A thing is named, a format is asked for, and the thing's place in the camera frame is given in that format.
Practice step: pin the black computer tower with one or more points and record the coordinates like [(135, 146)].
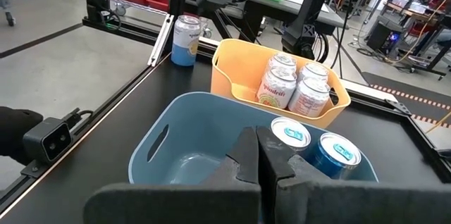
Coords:
[(382, 35)]

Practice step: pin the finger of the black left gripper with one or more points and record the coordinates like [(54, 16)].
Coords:
[(177, 0)]

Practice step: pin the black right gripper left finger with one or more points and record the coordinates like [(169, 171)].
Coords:
[(197, 203)]

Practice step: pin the black rounded padded object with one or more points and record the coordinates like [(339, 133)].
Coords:
[(14, 129)]

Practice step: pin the black aluminium table frame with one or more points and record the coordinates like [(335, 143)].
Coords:
[(134, 33)]

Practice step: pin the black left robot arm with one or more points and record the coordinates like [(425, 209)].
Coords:
[(310, 12)]

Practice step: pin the dark blue soda can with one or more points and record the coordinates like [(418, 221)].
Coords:
[(338, 153), (290, 133)]

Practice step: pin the silver aluminium bar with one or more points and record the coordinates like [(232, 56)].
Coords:
[(160, 41)]

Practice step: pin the blue-grey plastic bin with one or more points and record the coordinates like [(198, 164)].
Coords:
[(197, 122)]

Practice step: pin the dark mat with orange stripes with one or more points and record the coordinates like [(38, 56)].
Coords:
[(405, 92)]

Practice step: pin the black caster wheel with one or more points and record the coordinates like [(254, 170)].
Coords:
[(10, 19)]

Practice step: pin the grey table-level camera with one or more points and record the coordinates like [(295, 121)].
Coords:
[(47, 141)]

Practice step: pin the grey desk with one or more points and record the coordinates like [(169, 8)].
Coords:
[(260, 5)]

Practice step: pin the white and blue soda can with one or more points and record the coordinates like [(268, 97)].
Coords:
[(185, 41)]

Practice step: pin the yellow plastic bin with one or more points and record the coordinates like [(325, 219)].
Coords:
[(239, 65)]

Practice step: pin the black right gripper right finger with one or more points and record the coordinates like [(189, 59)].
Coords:
[(317, 203)]

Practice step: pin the black-legged workbench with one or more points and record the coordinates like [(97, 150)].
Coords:
[(408, 9)]

